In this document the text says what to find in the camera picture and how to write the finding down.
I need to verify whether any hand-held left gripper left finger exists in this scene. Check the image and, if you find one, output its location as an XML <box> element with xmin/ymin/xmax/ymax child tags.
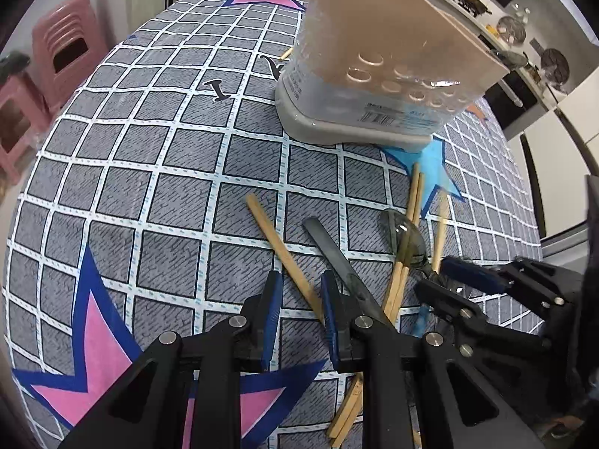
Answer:
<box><xmin>58</xmin><ymin>270</ymin><xmax>284</xmax><ymax>449</ymax></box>

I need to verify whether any dark round rack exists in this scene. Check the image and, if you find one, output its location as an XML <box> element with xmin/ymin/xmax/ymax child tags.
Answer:
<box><xmin>540</xmin><ymin>47</ymin><xmax>569</xmax><ymax>86</ymax></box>

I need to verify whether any beige utensil holder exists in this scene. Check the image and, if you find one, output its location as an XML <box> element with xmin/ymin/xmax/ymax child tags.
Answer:
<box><xmin>274</xmin><ymin>0</ymin><xmax>511</xmax><ymax>155</ymax></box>

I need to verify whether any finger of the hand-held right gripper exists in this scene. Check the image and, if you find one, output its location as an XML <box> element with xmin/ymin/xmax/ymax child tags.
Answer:
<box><xmin>414</xmin><ymin>280</ymin><xmax>554</xmax><ymax>362</ymax></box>
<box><xmin>442</xmin><ymin>256</ymin><xmax>587</xmax><ymax>334</ymax></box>

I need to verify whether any round rack with pink clips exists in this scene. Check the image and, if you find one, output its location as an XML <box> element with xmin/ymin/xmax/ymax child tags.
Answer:
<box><xmin>497</xmin><ymin>15</ymin><xmax>527</xmax><ymax>44</ymax></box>

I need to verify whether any black built-in oven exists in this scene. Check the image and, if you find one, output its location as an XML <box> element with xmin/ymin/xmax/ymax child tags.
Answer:
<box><xmin>484</xmin><ymin>68</ymin><xmax>550</xmax><ymax>138</ymax></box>

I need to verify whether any dark handled translucent spoon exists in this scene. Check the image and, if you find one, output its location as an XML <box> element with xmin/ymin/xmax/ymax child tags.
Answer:
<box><xmin>302</xmin><ymin>216</ymin><xmax>396</xmax><ymax>330</ymax></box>

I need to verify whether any white refrigerator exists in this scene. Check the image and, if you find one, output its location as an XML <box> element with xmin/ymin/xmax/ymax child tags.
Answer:
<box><xmin>508</xmin><ymin>89</ymin><xmax>599</xmax><ymax>244</ymax></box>

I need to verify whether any pink plastic stool stack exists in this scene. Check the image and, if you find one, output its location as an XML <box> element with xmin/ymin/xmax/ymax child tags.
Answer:
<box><xmin>32</xmin><ymin>0</ymin><xmax>115</xmax><ymax>113</ymax></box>

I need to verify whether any blue wooden chopstick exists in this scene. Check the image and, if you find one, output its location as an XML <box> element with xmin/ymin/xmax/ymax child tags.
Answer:
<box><xmin>418</xmin><ymin>187</ymin><xmax>449</xmax><ymax>337</ymax></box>

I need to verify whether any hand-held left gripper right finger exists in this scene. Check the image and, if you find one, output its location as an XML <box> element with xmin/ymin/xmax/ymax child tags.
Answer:
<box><xmin>320</xmin><ymin>269</ymin><xmax>544</xmax><ymax>449</ymax></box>

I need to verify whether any dark item on stool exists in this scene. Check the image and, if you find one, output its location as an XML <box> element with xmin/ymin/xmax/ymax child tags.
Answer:
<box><xmin>0</xmin><ymin>52</ymin><xmax>33</xmax><ymax>80</ymax></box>

